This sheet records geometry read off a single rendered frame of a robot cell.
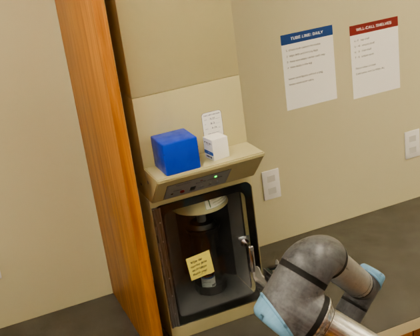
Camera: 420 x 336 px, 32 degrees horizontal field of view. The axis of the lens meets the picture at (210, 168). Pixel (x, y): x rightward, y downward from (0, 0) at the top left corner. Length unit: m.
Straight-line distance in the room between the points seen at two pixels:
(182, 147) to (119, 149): 0.17
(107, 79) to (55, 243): 0.83
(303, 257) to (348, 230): 1.27
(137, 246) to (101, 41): 0.56
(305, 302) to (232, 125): 0.71
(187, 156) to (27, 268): 0.82
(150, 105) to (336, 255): 0.69
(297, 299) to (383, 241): 1.21
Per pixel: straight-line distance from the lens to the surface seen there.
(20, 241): 2.52
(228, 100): 2.11
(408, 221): 2.92
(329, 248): 1.63
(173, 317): 2.27
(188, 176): 1.99
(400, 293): 2.46
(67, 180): 2.48
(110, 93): 1.89
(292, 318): 1.60
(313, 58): 2.72
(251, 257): 2.23
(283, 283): 1.60
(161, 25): 2.00
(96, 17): 1.86
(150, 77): 2.01
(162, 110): 2.04
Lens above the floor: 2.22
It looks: 21 degrees down
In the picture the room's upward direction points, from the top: 8 degrees counter-clockwise
